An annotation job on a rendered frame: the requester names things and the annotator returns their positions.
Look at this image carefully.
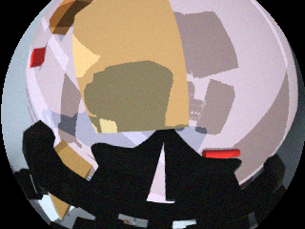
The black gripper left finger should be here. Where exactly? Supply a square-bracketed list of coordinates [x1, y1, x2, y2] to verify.
[91, 129, 167, 194]

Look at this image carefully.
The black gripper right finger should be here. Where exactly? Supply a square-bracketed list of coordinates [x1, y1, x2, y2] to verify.
[164, 129, 243, 202]

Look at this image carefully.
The small red block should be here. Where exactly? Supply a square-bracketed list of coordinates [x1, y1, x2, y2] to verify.
[30, 47, 46, 68]

